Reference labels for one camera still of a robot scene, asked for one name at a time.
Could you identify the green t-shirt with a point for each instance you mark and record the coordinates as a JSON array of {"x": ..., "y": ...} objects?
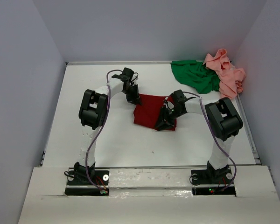
[{"x": 196, "y": 75}]

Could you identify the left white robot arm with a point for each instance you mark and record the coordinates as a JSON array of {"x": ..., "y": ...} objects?
[{"x": 93, "y": 114}]

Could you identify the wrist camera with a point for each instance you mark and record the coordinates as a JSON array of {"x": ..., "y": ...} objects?
[
  {"x": 168, "y": 104},
  {"x": 134, "y": 79}
]

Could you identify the pink t-shirt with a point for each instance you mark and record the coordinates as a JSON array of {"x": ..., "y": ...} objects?
[{"x": 231, "y": 78}]

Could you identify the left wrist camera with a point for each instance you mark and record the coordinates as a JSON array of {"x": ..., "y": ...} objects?
[{"x": 134, "y": 79}]

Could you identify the metal rail front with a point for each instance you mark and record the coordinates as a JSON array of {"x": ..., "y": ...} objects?
[{"x": 182, "y": 166}]

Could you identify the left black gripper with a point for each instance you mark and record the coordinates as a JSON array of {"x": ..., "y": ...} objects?
[{"x": 133, "y": 95}]

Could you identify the metal rail back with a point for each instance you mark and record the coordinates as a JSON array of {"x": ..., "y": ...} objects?
[{"x": 93, "y": 63}]

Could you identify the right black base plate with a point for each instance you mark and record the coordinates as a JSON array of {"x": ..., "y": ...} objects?
[{"x": 202, "y": 185}]

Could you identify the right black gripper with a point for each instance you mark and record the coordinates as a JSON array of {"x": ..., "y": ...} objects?
[{"x": 166, "y": 115}]

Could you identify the red t-shirt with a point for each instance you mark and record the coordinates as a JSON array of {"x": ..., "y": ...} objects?
[{"x": 146, "y": 114}]

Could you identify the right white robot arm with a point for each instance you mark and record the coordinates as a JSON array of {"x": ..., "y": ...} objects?
[{"x": 224, "y": 124}]

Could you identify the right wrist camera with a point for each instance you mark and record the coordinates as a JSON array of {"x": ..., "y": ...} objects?
[{"x": 168, "y": 104}]

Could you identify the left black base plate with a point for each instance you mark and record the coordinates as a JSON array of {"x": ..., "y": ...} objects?
[{"x": 77, "y": 185}]

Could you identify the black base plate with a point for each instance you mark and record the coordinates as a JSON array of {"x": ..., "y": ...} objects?
[
  {"x": 77, "y": 185},
  {"x": 202, "y": 185}
]

